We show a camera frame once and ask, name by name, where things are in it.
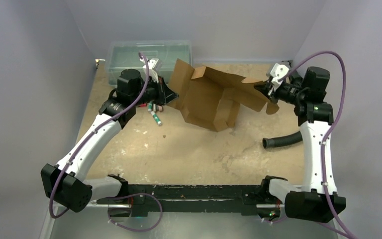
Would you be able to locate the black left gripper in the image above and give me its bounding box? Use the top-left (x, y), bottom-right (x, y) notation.
top-left (132, 75), bottom-right (179, 107)

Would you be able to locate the brown cardboard box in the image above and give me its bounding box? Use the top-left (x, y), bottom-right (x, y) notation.
top-left (168, 59), bottom-right (279, 132)

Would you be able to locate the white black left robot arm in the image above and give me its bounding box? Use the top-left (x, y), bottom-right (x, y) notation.
top-left (40, 69), bottom-right (179, 218)

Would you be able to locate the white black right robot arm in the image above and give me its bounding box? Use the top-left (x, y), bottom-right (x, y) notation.
top-left (254, 63), bottom-right (346, 223)

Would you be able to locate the green white marker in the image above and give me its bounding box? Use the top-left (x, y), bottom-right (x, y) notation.
top-left (148, 103), bottom-right (153, 113)
top-left (150, 111), bottom-right (163, 126)

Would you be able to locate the clear plastic storage bin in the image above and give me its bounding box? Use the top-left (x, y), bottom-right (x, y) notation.
top-left (104, 40), bottom-right (193, 87)

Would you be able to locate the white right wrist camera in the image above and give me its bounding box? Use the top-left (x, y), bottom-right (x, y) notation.
top-left (266, 63), bottom-right (290, 88)

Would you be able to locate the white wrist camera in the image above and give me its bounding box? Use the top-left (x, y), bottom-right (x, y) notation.
top-left (141, 58), bottom-right (163, 83)
top-left (266, 63), bottom-right (290, 88)

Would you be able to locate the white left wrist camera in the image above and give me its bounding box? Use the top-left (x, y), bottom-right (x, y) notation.
top-left (141, 58), bottom-right (163, 83)

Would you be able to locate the black corrugated hose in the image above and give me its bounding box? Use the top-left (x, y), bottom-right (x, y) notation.
top-left (262, 131), bottom-right (304, 150)

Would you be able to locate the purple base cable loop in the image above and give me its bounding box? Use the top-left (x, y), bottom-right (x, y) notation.
top-left (107, 194), bottom-right (163, 233)

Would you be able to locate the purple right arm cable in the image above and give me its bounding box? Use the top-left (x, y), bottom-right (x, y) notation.
top-left (280, 51), bottom-right (358, 239)

